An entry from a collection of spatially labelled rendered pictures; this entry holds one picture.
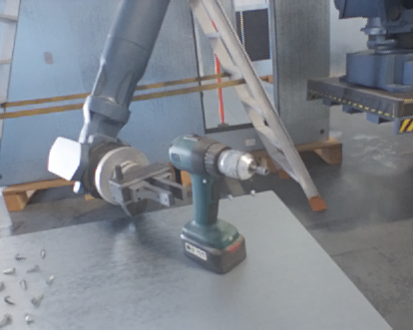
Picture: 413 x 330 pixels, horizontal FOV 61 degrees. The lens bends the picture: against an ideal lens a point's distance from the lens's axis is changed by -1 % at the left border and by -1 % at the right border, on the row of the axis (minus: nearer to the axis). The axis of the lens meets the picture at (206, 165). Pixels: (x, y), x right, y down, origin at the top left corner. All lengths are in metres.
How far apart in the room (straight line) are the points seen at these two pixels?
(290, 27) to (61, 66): 1.60
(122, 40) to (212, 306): 0.68
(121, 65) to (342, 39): 5.88
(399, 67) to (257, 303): 1.49
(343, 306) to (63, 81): 2.36
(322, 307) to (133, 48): 0.73
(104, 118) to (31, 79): 1.78
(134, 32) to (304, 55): 1.91
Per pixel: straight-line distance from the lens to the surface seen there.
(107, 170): 0.82
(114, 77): 0.97
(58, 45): 2.64
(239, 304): 0.58
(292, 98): 2.74
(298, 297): 0.59
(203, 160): 0.55
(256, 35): 7.26
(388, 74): 1.87
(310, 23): 2.74
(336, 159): 2.89
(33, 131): 2.78
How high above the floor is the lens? 1.04
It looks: 20 degrees down
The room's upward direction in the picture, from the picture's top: 7 degrees counter-clockwise
